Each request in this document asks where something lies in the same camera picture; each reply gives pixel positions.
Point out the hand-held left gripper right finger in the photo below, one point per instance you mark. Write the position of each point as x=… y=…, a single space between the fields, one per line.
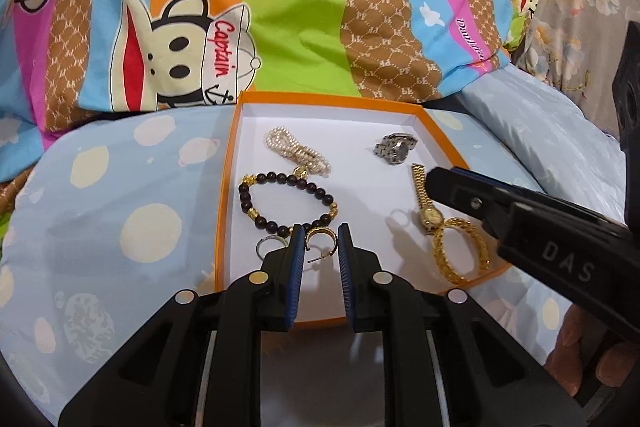
x=347 y=277

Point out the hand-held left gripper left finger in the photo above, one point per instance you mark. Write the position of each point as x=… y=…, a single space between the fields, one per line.
x=295 y=277

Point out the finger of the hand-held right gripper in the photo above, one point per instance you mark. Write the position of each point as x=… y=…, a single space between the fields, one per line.
x=480 y=179
x=465 y=202

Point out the gold wristwatch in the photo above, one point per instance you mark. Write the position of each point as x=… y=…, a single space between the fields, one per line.
x=431 y=217

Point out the gold hoop earring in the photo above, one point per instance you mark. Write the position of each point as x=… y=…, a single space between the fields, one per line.
x=320 y=233

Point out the gold braided bangle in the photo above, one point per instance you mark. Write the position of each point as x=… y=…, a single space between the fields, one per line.
x=442 y=257

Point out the silver wristwatch blue dial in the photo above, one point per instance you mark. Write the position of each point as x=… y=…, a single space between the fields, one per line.
x=397 y=149

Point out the orange cardboard box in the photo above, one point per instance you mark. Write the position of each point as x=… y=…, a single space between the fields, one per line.
x=350 y=137

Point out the person's right hand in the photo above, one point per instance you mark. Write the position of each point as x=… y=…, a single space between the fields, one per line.
x=570 y=342

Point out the pale blue quilt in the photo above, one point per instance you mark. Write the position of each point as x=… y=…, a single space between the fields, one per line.
x=550 y=122

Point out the striped monkey print blanket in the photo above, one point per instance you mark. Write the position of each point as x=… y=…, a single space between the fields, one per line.
x=300 y=7

